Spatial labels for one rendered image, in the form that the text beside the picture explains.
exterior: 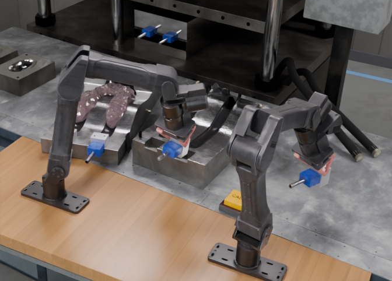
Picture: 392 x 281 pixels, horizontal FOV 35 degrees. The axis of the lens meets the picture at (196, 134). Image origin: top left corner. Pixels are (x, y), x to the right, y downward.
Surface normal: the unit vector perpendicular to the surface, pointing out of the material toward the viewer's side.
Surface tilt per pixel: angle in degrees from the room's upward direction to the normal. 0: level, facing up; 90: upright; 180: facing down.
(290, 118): 87
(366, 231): 0
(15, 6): 90
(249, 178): 105
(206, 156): 0
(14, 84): 90
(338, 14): 90
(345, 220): 0
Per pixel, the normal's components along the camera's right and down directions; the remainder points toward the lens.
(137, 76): 0.01, 0.46
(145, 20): -0.50, 0.43
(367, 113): 0.04, -0.86
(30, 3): 0.90, 0.25
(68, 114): 0.11, 0.62
